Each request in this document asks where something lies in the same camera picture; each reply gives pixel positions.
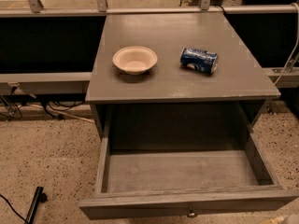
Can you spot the grey top drawer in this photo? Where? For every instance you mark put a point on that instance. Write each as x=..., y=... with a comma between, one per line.
x=160, y=160

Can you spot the grey wooden drawer cabinet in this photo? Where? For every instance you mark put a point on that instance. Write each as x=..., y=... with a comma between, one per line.
x=238, y=76

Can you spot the blue soda can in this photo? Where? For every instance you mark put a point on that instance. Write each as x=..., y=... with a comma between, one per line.
x=199, y=60

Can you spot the grey metal railing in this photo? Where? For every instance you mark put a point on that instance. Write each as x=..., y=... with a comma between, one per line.
x=85, y=8

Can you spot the black bar on floor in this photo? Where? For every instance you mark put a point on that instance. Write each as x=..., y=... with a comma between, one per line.
x=39, y=197

